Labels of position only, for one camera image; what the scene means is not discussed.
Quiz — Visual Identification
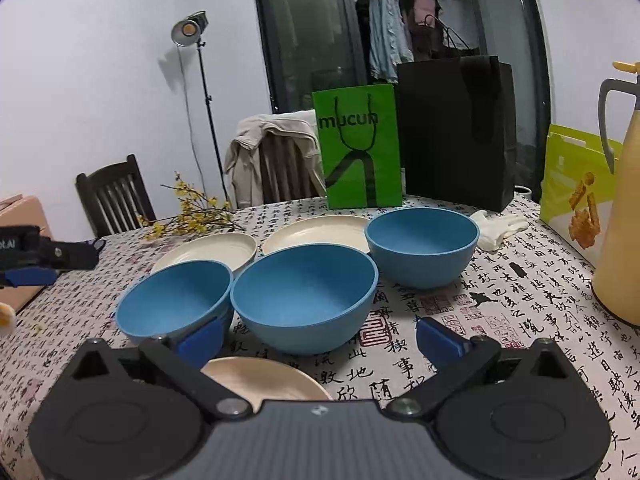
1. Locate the beige jacket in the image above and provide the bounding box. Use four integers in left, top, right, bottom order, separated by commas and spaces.
223, 110, 328, 209

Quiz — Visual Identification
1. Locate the cream plate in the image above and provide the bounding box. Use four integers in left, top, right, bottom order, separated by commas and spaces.
201, 356, 333, 402
262, 215, 372, 256
151, 232, 257, 276

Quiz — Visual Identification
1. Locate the yellow flower branch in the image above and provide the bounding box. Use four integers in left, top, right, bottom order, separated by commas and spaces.
136, 172, 246, 241

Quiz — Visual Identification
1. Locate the black paper bag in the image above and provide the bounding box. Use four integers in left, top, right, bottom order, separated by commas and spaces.
396, 15, 517, 212

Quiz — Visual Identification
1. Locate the blue bowl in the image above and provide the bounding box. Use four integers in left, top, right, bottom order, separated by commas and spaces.
230, 249, 379, 356
116, 260, 235, 347
365, 208, 480, 289

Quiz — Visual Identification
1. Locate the hanging pink garment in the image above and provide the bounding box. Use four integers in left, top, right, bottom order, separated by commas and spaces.
412, 0, 438, 28

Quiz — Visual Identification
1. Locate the hanging blue shirt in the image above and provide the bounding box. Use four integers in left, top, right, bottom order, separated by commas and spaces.
368, 0, 415, 83

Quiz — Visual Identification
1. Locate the pink suitcase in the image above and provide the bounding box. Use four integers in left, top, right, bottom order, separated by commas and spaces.
0, 195, 53, 313

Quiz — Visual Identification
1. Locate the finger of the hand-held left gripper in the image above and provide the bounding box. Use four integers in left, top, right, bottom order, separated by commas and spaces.
41, 241, 100, 272
0, 266, 57, 289

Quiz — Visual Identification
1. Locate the dark wooden chair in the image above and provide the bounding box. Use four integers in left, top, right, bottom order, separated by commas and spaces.
260, 132, 321, 204
76, 154, 157, 237

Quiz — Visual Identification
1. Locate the green paper bag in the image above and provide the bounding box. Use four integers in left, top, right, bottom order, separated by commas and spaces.
312, 83, 404, 209

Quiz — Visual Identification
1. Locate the studio floor lamp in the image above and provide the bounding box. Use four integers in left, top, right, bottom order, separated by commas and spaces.
171, 11, 232, 208

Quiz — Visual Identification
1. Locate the light green gift box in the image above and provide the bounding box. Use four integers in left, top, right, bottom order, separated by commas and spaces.
539, 124, 623, 267

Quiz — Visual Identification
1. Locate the dark sliding glass door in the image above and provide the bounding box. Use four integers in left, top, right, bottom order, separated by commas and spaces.
252, 0, 553, 206

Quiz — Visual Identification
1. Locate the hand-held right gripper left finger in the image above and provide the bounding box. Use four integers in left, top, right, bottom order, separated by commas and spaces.
74, 317, 253, 422

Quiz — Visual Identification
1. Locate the yellow thermos jug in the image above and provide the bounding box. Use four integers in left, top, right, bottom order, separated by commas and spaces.
591, 61, 640, 328

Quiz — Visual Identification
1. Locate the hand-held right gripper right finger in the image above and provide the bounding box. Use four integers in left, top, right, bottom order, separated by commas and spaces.
386, 316, 569, 421

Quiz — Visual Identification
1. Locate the calligraphy printed tablecloth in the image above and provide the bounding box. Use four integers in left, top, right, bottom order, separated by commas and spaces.
0, 195, 640, 480

